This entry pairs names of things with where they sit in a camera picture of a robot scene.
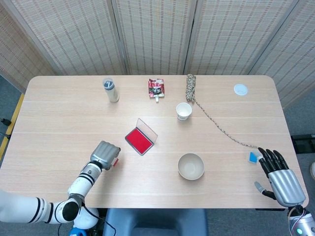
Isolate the white rounded robot body part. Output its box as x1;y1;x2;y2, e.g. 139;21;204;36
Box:
73;207;100;229

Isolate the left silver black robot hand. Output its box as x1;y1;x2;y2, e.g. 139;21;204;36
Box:
90;140;122;171

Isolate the black cable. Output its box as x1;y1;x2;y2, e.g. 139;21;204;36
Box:
58;205;116;236

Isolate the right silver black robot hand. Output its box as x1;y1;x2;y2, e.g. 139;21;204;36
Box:
254;147;307;208

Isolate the blue grey chair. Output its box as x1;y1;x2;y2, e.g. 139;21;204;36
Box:
102;208;209;236

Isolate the red ink pad clear lid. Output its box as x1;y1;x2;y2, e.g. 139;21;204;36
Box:
125;118;158;156

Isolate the red snack pouch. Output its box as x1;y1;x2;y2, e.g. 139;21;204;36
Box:
148;78;165;103

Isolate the white bottle grey cap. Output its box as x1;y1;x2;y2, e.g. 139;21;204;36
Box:
102;78;120;103

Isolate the white paper cup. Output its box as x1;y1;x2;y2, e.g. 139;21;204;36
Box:
176;102;192;121

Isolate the blue white round object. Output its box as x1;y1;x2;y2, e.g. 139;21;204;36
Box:
69;227;87;236

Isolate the bamboo folding screen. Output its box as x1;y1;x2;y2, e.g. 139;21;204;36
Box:
0;0;315;109

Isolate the braided beige rope bundle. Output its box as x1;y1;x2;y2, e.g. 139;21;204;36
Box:
185;74;260;149

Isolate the white round grommet cover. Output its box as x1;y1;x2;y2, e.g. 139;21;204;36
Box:
233;84;249;96

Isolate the beige bowl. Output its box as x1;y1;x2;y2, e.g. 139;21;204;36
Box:
178;153;205;181

